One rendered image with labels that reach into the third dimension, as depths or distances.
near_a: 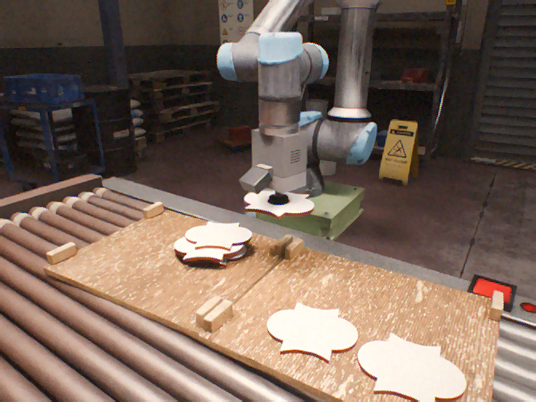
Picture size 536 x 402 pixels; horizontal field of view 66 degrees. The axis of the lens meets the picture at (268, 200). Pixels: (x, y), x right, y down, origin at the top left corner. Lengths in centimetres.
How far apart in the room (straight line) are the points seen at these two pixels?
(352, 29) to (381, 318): 68
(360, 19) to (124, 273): 79
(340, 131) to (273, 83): 42
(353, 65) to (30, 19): 515
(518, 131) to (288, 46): 468
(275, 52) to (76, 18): 564
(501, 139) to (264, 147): 465
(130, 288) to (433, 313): 55
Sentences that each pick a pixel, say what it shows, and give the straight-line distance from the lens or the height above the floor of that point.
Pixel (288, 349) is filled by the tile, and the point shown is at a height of 94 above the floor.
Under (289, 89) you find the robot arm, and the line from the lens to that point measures 71.
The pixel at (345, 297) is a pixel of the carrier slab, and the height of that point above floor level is 94.
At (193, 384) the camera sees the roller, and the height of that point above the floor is 92.
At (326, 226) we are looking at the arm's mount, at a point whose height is 92.
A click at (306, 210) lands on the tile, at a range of 76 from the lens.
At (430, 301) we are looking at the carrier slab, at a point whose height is 94.
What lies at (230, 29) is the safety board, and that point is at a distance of 653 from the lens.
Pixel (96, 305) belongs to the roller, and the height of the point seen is 91.
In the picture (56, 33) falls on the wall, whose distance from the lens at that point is 609.
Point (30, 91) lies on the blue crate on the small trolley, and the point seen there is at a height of 96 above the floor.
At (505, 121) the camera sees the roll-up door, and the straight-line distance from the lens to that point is 528.
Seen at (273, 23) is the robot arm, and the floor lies 140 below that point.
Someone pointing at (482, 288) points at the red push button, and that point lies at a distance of 90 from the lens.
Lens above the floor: 138
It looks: 22 degrees down
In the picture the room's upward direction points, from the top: straight up
